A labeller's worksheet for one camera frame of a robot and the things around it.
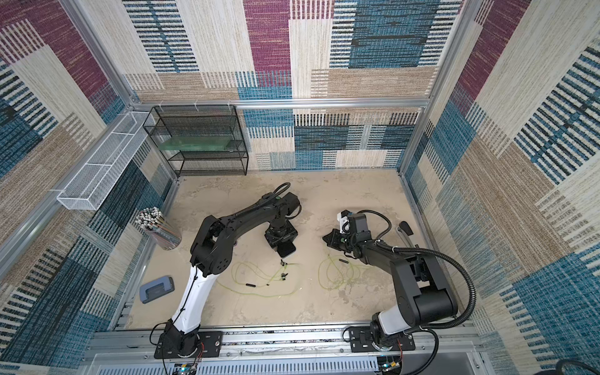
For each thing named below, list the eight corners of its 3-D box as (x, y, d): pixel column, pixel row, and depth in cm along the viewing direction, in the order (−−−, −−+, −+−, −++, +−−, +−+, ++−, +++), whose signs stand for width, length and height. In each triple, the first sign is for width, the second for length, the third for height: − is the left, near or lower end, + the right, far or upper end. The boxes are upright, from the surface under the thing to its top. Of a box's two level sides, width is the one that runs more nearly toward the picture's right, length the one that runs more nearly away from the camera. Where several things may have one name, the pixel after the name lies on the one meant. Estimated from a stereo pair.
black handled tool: (408, 249, 96) (413, 242, 91) (394, 229, 102) (398, 222, 97) (414, 246, 96) (419, 239, 92) (400, 227, 102) (404, 220, 98)
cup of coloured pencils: (158, 250, 97) (131, 224, 82) (165, 234, 101) (141, 207, 86) (177, 250, 97) (154, 224, 82) (183, 234, 101) (162, 207, 86)
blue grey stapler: (144, 304, 84) (139, 301, 81) (144, 288, 88) (139, 285, 85) (175, 291, 87) (170, 288, 84) (173, 277, 90) (169, 273, 87)
